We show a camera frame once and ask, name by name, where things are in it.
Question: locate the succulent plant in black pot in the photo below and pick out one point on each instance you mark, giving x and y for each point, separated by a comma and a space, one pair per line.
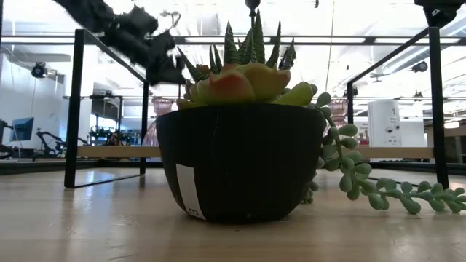
236, 163

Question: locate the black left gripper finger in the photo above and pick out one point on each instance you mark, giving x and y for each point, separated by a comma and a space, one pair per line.
175, 71
158, 76

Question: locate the white printed banner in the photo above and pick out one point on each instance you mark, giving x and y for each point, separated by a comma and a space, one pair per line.
382, 120

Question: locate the black aluminium rig frame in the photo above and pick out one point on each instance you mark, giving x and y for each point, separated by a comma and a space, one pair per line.
36, 166

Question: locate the pink ribbed glass candle holder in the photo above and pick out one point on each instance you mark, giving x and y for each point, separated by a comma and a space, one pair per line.
339, 109
162, 107

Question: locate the blue monitor screen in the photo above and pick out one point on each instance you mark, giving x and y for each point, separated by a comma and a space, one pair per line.
22, 128

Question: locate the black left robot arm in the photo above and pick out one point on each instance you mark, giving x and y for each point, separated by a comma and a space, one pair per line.
83, 12

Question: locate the wooden shelf riser black frame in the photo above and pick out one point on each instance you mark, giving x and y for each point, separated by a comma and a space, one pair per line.
109, 151

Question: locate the black background robot arm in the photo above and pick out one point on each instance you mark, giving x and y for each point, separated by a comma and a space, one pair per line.
45, 136

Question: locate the black ceiling spotlight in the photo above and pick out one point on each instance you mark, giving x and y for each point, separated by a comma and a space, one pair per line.
420, 66
38, 70

